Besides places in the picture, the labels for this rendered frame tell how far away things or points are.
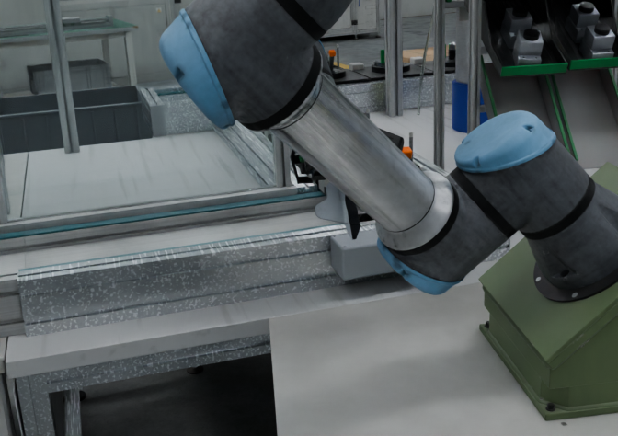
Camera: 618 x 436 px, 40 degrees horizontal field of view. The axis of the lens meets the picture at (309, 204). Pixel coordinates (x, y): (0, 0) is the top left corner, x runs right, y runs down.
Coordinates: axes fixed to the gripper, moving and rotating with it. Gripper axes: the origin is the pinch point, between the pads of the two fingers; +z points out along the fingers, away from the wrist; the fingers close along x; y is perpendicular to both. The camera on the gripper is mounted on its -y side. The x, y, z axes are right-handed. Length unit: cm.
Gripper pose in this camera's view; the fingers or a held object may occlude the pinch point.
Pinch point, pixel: (366, 213)
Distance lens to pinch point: 114.9
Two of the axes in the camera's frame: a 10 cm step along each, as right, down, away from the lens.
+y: -9.5, 0.4, -3.1
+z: 2.3, 7.8, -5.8
